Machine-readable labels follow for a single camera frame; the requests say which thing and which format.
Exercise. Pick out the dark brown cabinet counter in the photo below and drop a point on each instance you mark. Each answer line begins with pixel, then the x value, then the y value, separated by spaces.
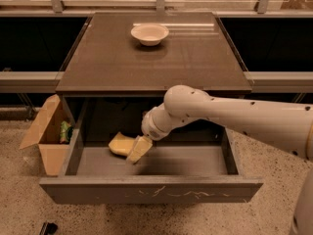
pixel 110 64

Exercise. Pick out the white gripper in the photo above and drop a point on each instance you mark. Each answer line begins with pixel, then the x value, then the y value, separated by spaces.
pixel 149 128

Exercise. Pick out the open cardboard box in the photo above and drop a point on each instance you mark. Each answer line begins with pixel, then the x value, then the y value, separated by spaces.
pixel 45 133

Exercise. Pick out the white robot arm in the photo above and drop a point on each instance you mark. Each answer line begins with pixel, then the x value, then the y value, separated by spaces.
pixel 286 126

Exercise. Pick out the yellow sponge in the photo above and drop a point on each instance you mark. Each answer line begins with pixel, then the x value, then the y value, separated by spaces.
pixel 121 144

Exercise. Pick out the open grey top drawer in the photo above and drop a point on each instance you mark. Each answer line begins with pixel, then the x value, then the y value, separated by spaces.
pixel 194 164

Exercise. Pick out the green packet in box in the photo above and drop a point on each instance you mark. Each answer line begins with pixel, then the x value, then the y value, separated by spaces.
pixel 65 132

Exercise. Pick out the white ceramic bowl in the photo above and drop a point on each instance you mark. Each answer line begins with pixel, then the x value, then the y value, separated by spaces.
pixel 149 34

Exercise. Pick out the small black floor object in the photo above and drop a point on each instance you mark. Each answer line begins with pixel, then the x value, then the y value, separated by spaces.
pixel 48 228

